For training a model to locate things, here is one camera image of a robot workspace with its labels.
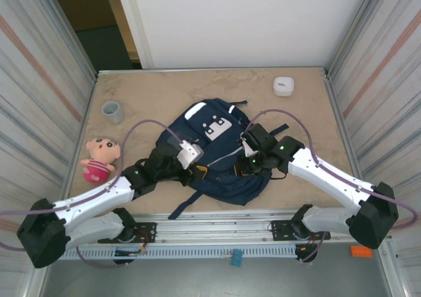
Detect navy blue backpack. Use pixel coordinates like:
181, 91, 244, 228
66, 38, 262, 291
154, 98, 290, 221

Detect pink plush doll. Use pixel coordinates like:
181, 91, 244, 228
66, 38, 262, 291
81, 137, 122, 182

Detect grey plastic cup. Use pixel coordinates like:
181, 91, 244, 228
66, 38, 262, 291
101, 101, 124, 124

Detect orange toy brick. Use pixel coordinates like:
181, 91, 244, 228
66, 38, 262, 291
350, 246, 374, 258

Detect aluminium mounting rail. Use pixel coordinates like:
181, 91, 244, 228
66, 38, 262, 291
131, 211, 394, 245

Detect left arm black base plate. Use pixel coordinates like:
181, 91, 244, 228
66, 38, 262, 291
133, 222, 157, 244

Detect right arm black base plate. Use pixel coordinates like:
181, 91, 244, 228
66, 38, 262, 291
269, 220, 297, 242

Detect white slotted cable duct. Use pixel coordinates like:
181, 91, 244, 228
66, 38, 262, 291
64, 246, 297, 260

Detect aluminium frame post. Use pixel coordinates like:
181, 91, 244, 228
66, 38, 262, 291
327, 0, 381, 77
41, 0, 99, 84

